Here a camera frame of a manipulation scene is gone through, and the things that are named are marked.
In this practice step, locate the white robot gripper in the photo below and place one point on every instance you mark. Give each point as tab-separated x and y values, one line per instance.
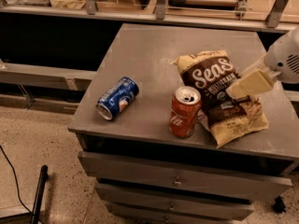
282	61

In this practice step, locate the brown multigrain chip bag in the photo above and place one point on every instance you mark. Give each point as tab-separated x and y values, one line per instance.
211	73

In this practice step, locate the red coke can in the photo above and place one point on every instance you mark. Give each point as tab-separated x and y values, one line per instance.
186	103

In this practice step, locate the blue pepsi can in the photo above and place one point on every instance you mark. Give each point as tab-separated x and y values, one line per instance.
117	98

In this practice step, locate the top grey drawer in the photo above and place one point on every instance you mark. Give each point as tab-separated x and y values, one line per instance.
171	175

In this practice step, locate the grey drawer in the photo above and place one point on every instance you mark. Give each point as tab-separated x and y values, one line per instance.
173	203
162	217
171	175

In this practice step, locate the black caster wheel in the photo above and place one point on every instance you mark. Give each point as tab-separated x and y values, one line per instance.
279	206

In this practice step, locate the middle grey drawer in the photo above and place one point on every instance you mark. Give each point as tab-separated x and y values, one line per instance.
173	203

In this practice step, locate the grey drawer cabinet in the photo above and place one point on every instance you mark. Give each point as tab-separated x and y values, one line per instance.
165	142

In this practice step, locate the bottom grey drawer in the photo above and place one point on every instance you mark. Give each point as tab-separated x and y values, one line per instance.
162	217

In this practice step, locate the black stand leg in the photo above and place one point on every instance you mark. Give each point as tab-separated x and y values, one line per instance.
43	177

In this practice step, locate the grey metal shelf rail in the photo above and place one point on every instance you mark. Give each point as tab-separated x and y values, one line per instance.
172	20

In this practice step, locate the grey metal bracket right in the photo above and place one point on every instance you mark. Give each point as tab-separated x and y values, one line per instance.
273	18

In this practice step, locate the grey metal bracket middle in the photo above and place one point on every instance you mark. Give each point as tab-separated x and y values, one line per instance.
160	9

